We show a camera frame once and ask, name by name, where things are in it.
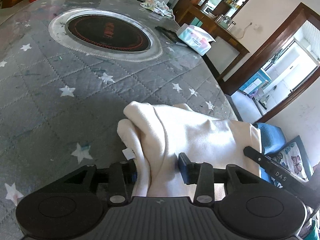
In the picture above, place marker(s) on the dark wooden side table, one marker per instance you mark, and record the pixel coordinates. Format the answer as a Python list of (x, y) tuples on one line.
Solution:
[(225, 36)]

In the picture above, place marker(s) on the light blue kitchen cabinet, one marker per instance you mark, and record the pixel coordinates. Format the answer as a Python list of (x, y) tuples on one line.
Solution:
[(257, 82)]

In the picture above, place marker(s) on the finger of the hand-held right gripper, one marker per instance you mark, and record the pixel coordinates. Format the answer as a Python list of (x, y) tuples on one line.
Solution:
[(253, 155)]

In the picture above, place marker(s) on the butterfly print cushion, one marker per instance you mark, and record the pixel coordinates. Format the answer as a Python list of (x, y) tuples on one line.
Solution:
[(292, 160)]

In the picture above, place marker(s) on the cream fleece garment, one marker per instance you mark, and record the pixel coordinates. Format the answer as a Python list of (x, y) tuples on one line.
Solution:
[(187, 135)]

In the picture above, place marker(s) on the glass jar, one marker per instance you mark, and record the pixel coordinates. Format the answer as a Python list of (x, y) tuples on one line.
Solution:
[(233, 24), (227, 22), (220, 18)]

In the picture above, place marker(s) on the round built-in induction cooker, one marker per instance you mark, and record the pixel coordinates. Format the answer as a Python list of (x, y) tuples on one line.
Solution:
[(107, 33)]

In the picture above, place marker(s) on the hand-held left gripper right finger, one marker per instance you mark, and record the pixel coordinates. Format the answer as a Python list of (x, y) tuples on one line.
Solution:
[(186, 167)]

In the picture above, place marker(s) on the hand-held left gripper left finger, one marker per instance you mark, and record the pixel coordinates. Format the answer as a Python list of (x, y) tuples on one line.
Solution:
[(125, 180)]

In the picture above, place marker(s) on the blue upholstered chair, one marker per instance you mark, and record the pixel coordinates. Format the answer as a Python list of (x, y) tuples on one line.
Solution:
[(272, 137)]

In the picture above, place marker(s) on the dark wooden door frame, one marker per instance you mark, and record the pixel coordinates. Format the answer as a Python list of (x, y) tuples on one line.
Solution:
[(275, 37)]

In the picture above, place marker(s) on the crumpled patterned cloth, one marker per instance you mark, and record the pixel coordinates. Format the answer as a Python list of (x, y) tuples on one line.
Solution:
[(157, 7)]

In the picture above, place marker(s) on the pastel tissue pack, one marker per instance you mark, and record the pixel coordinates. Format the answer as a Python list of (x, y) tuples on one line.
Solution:
[(196, 38)]

